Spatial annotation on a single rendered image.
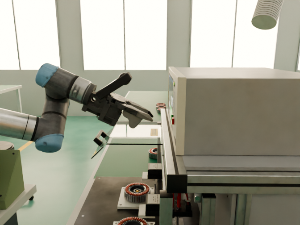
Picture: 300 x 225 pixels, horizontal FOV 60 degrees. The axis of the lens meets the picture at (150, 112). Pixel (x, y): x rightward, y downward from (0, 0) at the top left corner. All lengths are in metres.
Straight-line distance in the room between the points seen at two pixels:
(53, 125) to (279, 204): 0.64
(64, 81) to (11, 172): 0.61
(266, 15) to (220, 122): 1.33
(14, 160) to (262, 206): 1.01
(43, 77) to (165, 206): 0.49
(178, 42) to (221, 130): 4.85
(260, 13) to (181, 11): 3.71
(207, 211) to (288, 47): 5.57
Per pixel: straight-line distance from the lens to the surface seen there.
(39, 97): 6.09
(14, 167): 1.29
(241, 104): 0.69
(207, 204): 0.66
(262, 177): 0.64
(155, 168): 1.07
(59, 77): 0.80
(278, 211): 0.71
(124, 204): 1.11
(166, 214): 0.67
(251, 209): 0.69
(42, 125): 0.82
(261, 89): 0.70
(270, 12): 1.95
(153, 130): 1.06
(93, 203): 1.16
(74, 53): 5.71
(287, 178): 0.66
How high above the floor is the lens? 1.38
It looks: 13 degrees down
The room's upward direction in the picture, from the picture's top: straight up
